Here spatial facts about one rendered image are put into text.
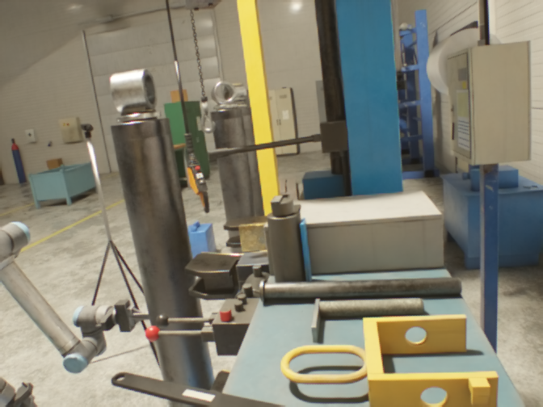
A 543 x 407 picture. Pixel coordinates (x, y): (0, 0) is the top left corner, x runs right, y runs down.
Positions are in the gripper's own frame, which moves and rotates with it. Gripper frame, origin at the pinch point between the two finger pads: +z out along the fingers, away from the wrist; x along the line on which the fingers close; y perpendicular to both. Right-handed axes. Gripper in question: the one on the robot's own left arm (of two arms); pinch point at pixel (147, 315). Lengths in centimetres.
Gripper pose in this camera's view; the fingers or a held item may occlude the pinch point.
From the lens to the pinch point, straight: 187.0
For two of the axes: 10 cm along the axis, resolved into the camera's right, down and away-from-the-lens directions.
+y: 1.8, -2.3, 9.6
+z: 9.8, -0.8, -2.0
